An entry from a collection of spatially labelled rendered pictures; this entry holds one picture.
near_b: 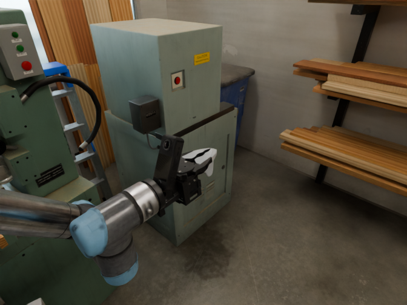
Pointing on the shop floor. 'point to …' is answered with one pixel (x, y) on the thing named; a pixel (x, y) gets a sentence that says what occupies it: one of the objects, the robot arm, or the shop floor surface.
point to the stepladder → (52, 68)
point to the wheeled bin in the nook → (235, 89)
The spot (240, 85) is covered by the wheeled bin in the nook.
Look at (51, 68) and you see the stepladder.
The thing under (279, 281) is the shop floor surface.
